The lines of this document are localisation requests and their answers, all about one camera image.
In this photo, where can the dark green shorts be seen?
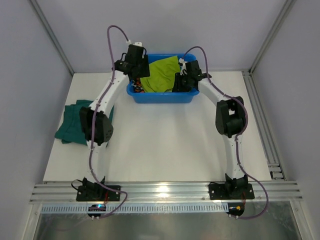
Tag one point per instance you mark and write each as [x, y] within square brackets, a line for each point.
[72, 125]

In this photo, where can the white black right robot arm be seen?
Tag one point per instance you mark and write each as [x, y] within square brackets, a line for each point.
[230, 122]

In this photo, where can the blue plastic bin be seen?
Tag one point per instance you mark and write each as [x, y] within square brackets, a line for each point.
[161, 97]

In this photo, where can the grey slotted cable duct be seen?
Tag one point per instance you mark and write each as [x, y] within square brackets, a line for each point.
[139, 208]

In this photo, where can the right side aluminium rail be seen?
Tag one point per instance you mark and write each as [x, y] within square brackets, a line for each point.
[268, 143]

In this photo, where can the right aluminium frame post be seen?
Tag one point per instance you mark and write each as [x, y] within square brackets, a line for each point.
[275, 28]

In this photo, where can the right controller board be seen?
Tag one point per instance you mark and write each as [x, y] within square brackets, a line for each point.
[235, 209]

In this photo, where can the controller board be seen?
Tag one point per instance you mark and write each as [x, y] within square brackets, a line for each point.
[95, 211]
[235, 209]

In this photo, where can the left controller board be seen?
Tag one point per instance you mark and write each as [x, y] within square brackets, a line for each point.
[95, 211]

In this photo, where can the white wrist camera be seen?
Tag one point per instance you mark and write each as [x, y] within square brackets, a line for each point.
[137, 43]
[183, 68]

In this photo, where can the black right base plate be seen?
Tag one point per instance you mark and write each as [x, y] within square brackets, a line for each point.
[219, 191]

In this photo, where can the orange black patterned shorts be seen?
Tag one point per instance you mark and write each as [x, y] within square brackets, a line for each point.
[137, 86]

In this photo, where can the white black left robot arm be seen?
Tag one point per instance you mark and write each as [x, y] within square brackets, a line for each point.
[106, 99]

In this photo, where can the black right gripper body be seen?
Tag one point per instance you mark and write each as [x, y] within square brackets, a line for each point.
[180, 85]

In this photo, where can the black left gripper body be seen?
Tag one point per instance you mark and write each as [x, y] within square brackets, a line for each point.
[139, 72]

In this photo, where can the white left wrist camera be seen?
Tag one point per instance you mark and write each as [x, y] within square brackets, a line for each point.
[137, 43]

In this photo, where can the aluminium frame post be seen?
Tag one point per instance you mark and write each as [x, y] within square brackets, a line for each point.
[275, 28]
[50, 33]

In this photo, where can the lime green shorts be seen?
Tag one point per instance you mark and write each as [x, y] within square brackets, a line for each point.
[162, 75]

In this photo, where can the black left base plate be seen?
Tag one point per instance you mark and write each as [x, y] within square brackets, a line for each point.
[112, 193]

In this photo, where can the left aluminium frame post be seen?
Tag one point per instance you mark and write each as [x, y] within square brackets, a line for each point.
[50, 33]

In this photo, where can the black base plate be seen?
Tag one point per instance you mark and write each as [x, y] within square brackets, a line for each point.
[112, 193]
[219, 191]

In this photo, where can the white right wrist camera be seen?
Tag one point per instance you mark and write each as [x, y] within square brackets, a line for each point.
[183, 68]

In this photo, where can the aluminium mounting rail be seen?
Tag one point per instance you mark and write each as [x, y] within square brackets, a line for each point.
[160, 192]

